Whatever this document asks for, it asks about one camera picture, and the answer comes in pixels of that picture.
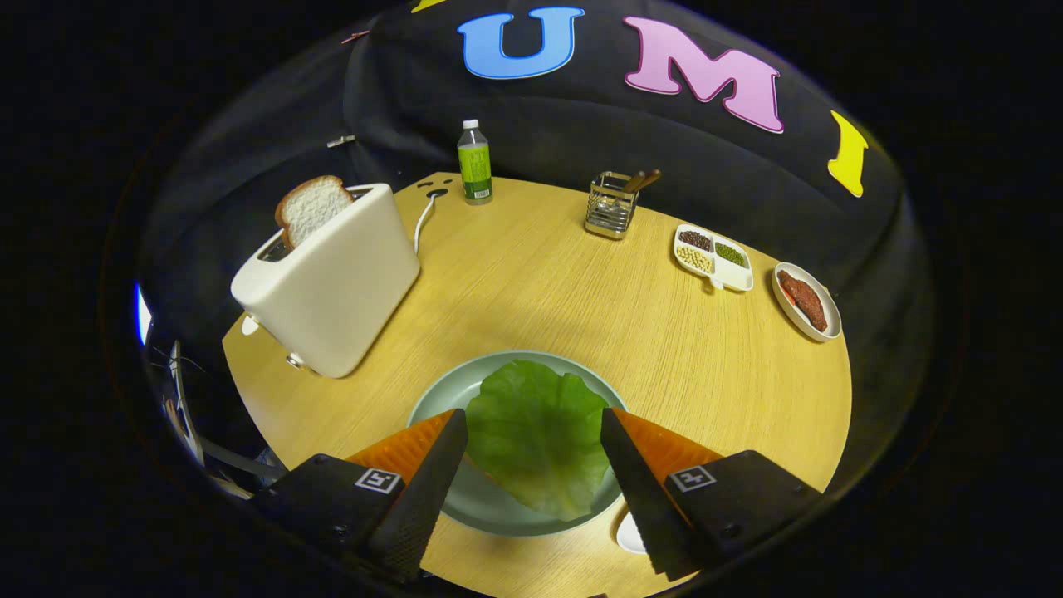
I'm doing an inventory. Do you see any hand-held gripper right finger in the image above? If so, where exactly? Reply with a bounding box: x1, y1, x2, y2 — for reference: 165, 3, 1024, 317
600, 407, 823, 582

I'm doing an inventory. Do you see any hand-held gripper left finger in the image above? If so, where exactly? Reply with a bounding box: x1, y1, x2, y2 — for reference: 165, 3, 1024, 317
249, 407, 470, 582

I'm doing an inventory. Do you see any white bread slice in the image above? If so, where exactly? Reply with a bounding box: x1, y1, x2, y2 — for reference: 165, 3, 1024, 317
274, 175, 355, 250

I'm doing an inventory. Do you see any white square plate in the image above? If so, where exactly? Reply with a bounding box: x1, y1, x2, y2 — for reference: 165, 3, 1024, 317
615, 510, 649, 556

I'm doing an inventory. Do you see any round grey-green plate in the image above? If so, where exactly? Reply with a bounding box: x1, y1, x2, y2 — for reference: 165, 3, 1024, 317
406, 350, 625, 537

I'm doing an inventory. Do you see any green lettuce leaf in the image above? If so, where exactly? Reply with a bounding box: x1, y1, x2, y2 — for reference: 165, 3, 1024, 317
463, 359, 611, 522

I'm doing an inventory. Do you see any white toaster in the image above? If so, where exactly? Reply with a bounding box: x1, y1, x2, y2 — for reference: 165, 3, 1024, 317
230, 183, 422, 380

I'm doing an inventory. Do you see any white divided dish of beans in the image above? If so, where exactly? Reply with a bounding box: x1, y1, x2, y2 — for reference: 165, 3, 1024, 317
673, 223, 755, 292

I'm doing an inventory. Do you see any round white meat plate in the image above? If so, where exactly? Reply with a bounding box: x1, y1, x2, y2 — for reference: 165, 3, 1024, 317
772, 262, 843, 343

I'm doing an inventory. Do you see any red meat slice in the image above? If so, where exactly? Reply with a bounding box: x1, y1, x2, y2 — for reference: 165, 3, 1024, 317
777, 270, 829, 333

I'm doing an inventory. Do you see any green label drink bottle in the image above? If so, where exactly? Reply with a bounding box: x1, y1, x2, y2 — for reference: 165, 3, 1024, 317
457, 119, 493, 205

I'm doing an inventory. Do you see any black backdrop cloth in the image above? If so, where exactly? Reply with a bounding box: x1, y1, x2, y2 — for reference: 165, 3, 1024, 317
137, 0, 935, 499

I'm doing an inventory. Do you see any white toaster cable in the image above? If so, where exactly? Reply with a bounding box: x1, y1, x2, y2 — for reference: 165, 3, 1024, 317
413, 193, 439, 255

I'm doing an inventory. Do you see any metal wire utensil holder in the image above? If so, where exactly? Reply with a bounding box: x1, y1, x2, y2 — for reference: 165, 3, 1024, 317
584, 171, 639, 241

